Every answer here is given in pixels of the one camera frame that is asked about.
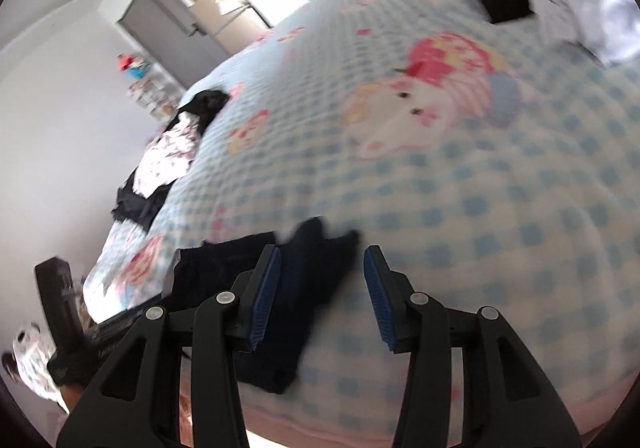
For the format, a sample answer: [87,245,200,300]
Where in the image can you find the red blue plush toy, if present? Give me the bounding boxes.
[117,54,150,80]

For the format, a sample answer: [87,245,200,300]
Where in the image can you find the black garment in pile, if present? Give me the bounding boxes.
[112,89,231,232]

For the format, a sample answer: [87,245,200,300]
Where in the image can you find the beige refrigerator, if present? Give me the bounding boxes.
[190,0,271,54]

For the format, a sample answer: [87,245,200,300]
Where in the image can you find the grey door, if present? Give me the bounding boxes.
[118,0,230,88]

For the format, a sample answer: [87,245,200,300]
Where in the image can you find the white shelf rack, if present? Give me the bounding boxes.
[128,76,181,123]

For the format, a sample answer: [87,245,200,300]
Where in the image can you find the blue checkered cartoon blanket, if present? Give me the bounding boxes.
[84,0,639,433]

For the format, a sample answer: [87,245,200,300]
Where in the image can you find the silver plastic bag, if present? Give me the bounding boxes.
[528,0,639,67]

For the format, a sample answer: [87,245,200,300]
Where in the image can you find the navy blue striped shorts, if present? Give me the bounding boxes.
[165,217,360,395]

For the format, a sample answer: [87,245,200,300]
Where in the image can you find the pink patterned garment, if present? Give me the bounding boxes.
[132,112,201,199]

